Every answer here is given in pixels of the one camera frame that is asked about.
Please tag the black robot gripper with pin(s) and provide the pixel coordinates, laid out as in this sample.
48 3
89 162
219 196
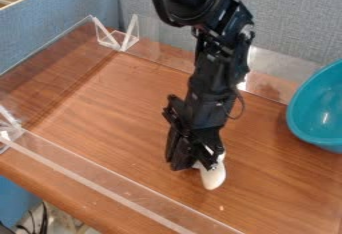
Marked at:
192 139

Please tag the blue plastic bowl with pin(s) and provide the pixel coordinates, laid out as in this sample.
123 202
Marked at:
314 110

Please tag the white brown mushroom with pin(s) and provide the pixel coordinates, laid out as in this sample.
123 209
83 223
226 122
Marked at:
212 178

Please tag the clear acrylic corner bracket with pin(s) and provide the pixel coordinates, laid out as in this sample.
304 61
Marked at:
117 40

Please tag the clear acrylic left barrier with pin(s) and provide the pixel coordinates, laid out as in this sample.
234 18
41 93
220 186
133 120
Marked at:
36 86

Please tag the clear acrylic front bracket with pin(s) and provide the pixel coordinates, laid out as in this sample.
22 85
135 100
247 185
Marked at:
9 128

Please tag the clear acrylic front barrier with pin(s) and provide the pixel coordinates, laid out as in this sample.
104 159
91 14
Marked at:
155 206

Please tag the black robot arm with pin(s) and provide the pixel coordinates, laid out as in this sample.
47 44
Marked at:
222 26

